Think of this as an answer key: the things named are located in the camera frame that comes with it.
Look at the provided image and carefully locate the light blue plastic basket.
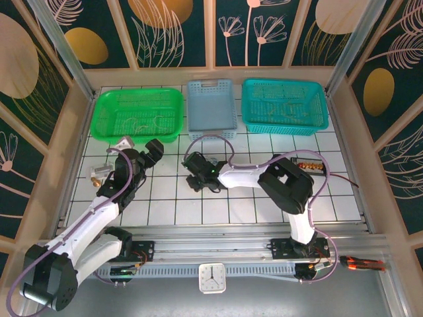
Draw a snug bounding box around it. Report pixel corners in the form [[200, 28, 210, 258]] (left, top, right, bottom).
[[186, 79, 238, 143]]

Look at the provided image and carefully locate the green plastic basket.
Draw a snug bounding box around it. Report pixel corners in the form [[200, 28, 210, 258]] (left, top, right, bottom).
[[89, 87, 185, 145]]

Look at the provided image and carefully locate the white square clock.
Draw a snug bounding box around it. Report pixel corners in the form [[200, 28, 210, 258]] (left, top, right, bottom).
[[198, 263, 227, 295]]

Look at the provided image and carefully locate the teal plastic basket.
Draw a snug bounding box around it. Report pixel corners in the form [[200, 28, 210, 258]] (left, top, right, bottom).
[[241, 78, 330, 137]]

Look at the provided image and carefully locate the small electronics board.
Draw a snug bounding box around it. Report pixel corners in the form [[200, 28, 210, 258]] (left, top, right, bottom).
[[110, 266, 139, 277], [307, 260, 334, 271]]

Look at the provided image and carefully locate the black tray with orange parts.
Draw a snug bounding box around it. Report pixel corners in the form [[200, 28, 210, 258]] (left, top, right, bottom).
[[290, 157, 328, 175]]

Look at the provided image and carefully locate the white flat strip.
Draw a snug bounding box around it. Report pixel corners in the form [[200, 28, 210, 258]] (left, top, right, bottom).
[[250, 272, 300, 283]]

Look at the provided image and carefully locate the orange black hand tool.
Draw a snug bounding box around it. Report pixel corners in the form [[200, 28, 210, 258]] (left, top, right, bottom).
[[342, 256, 386, 272]]

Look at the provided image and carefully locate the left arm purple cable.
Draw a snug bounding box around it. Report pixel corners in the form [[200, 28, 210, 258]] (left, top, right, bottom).
[[6, 147, 136, 317]]

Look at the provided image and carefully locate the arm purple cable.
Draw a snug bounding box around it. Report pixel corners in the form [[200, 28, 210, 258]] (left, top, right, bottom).
[[183, 133, 340, 285], [6, 147, 136, 317]]

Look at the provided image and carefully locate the aluminium mounting rail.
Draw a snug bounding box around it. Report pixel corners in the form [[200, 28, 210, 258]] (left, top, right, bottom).
[[32, 226, 387, 265]]

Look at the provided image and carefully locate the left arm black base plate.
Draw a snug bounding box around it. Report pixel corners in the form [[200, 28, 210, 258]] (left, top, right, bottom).
[[112, 240, 155, 263]]

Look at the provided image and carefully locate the grey slotted cable duct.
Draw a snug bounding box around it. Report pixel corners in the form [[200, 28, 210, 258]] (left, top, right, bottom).
[[94, 263, 298, 279]]

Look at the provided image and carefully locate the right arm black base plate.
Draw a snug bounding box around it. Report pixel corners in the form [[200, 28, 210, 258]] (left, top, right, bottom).
[[270, 237, 330, 260]]

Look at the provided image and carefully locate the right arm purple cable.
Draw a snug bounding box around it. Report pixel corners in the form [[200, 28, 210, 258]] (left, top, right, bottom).
[[183, 133, 340, 285]]

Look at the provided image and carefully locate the aluminium frame post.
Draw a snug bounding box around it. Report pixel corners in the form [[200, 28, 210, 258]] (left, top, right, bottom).
[[26, 0, 97, 100], [325, 0, 387, 96]]

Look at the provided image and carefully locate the red black wire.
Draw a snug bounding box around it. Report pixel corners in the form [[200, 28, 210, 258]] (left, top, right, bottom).
[[325, 171, 361, 189]]

